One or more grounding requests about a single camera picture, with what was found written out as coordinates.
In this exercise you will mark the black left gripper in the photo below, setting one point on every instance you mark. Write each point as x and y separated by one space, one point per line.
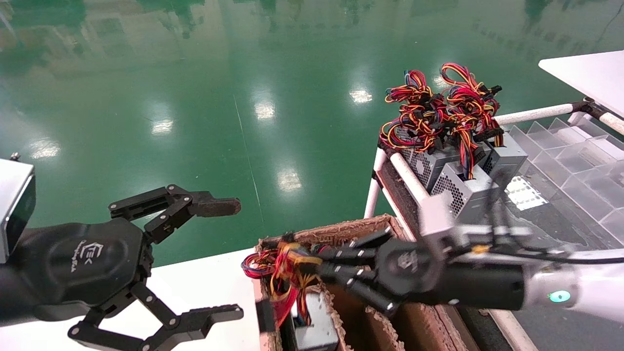
83 263

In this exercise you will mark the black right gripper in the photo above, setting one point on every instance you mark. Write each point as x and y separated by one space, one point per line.
468 287

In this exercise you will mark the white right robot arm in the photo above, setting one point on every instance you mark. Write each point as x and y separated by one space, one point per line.
594 292

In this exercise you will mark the brown cardboard box with dividers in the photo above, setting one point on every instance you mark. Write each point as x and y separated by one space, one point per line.
356 321

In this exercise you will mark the clear acrylic divider tray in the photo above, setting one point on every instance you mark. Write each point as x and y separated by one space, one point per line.
575 165

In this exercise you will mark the black pipe joint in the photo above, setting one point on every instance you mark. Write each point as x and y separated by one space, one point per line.
590 106

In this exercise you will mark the white table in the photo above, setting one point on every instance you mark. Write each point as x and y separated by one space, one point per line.
590 78

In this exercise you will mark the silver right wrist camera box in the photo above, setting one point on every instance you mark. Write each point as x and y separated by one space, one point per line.
438 219

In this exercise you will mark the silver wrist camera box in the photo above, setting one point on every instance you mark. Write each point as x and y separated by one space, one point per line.
438 219
12 204

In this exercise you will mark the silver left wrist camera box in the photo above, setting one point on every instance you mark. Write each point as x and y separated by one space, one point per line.
12 204

